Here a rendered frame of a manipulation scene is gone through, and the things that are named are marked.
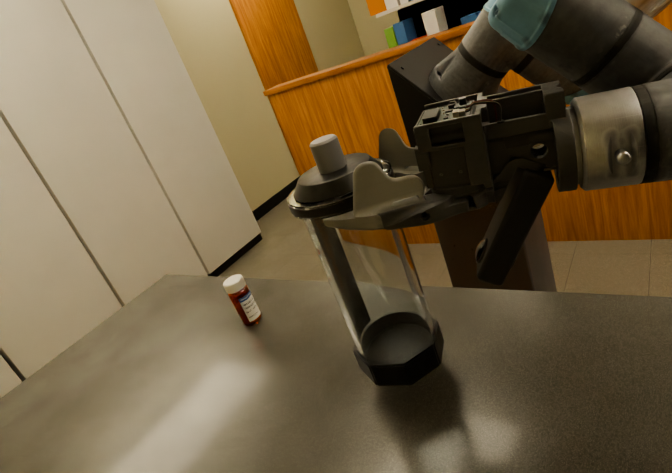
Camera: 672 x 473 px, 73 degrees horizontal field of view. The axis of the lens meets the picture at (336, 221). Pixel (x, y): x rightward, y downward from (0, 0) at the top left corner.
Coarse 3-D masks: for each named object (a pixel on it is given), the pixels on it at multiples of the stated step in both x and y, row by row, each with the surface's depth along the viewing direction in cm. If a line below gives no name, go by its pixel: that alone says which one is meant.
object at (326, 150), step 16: (320, 144) 42; (336, 144) 42; (320, 160) 43; (336, 160) 42; (352, 160) 44; (368, 160) 42; (304, 176) 45; (320, 176) 43; (336, 176) 41; (352, 176) 41; (304, 192) 42; (320, 192) 41; (336, 192) 40
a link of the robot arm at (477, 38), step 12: (492, 0) 86; (480, 12) 90; (480, 24) 88; (468, 36) 91; (480, 36) 88; (492, 36) 87; (468, 48) 91; (480, 48) 89; (492, 48) 88; (504, 48) 87; (516, 48) 86; (480, 60) 90; (492, 60) 89; (504, 60) 89; (516, 60) 88; (528, 60) 87; (504, 72) 92; (516, 72) 92
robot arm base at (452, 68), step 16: (464, 48) 92; (448, 64) 96; (464, 64) 92; (480, 64) 90; (432, 80) 98; (448, 80) 94; (464, 80) 93; (480, 80) 92; (496, 80) 93; (448, 96) 95
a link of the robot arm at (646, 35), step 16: (640, 32) 38; (656, 32) 38; (624, 48) 38; (640, 48) 38; (656, 48) 38; (608, 64) 39; (624, 64) 38; (640, 64) 38; (656, 64) 38; (592, 80) 41; (608, 80) 40; (624, 80) 39; (640, 80) 39; (656, 80) 37
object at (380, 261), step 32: (384, 160) 45; (352, 192) 40; (320, 224) 42; (320, 256) 45; (352, 256) 43; (384, 256) 43; (352, 288) 45; (384, 288) 44; (416, 288) 47; (352, 320) 47; (384, 320) 46; (416, 320) 47; (384, 352) 47; (416, 352) 48
